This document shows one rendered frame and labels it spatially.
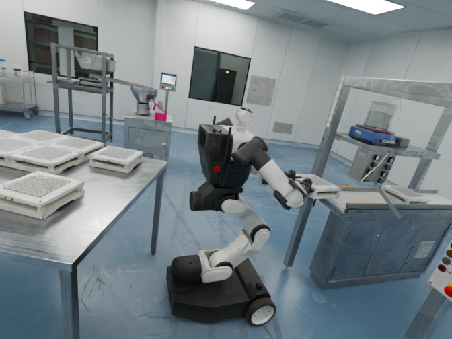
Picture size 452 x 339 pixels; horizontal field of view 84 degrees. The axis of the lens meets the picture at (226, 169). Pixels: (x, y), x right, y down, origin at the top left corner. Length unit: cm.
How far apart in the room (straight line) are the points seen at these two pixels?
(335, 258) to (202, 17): 559
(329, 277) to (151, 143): 270
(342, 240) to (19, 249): 186
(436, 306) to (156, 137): 323
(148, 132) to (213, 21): 362
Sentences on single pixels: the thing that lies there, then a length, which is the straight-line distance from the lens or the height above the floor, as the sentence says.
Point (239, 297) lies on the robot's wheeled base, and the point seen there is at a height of 17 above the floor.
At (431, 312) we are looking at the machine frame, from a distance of 154.
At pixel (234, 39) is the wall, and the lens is 656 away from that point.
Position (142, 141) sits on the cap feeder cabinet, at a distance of 368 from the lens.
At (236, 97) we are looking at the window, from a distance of 659.
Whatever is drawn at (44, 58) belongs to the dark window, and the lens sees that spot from 684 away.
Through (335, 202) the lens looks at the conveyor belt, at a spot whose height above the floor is 79.
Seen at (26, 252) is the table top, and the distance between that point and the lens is 109.
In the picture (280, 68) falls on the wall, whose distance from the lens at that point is 691.
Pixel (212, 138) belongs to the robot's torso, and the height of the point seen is 117.
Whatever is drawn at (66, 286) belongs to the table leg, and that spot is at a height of 70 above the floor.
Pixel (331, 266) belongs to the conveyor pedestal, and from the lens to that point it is 221.
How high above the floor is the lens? 146
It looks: 20 degrees down
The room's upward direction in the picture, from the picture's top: 11 degrees clockwise
